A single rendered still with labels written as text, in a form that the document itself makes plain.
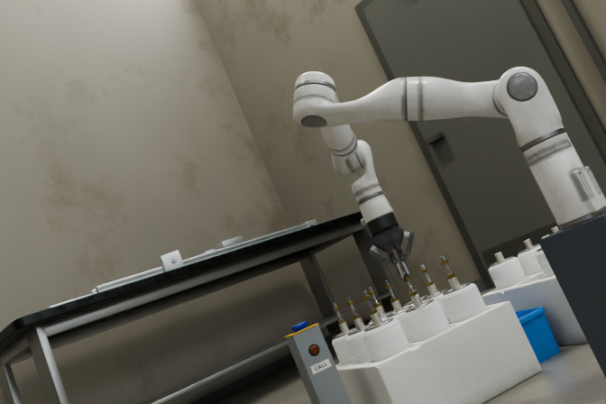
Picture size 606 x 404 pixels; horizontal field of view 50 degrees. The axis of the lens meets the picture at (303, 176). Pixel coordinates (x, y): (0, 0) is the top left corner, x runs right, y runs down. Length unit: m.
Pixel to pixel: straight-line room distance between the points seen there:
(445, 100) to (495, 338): 0.61
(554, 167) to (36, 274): 3.65
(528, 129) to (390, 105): 0.28
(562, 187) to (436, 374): 0.53
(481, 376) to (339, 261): 3.71
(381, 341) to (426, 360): 0.11
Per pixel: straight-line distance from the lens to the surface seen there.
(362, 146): 1.64
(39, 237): 4.56
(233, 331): 4.95
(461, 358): 1.60
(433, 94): 1.35
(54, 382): 3.21
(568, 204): 1.33
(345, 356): 1.78
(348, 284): 5.25
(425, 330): 1.61
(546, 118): 1.34
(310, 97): 1.35
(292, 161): 5.40
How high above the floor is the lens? 0.36
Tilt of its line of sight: 11 degrees up
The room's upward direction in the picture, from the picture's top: 23 degrees counter-clockwise
